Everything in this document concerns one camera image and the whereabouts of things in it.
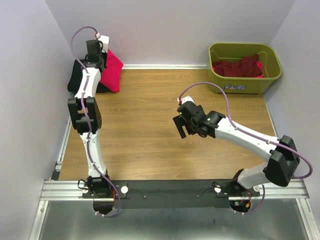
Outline pink t shirt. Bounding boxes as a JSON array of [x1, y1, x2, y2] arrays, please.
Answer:
[[100, 50, 124, 93]]

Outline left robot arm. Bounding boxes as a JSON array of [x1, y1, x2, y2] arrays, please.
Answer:
[[67, 39, 111, 198]]

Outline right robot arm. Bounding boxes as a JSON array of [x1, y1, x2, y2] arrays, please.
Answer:
[[173, 96, 300, 196]]

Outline dark red t shirt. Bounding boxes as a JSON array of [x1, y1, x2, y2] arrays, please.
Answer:
[[211, 54, 264, 78]]

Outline olive green plastic bin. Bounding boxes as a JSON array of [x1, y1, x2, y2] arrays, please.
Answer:
[[208, 42, 282, 94]]

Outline folded black t shirt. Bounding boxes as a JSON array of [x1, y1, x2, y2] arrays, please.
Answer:
[[67, 60, 111, 95]]

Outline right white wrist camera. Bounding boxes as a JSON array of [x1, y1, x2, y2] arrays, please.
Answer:
[[177, 95, 194, 106]]

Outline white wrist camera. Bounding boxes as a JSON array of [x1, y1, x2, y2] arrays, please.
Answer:
[[177, 95, 194, 106], [95, 33, 110, 53]]

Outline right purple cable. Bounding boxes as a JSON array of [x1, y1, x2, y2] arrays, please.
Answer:
[[178, 81, 314, 216]]

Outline purple cable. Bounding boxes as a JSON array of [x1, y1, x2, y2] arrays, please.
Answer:
[[71, 26, 122, 218], [178, 81, 314, 216]]

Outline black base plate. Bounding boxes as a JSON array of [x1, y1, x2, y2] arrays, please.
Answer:
[[82, 179, 261, 210]]

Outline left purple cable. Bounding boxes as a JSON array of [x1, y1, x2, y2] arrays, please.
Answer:
[[71, 26, 122, 218]]

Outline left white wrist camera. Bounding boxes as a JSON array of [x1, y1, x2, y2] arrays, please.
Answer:
[[95, 33, 110, 53]]

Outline aluminium frame rail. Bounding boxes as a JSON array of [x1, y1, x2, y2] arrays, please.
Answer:
[[28, 92, 312, 240]]

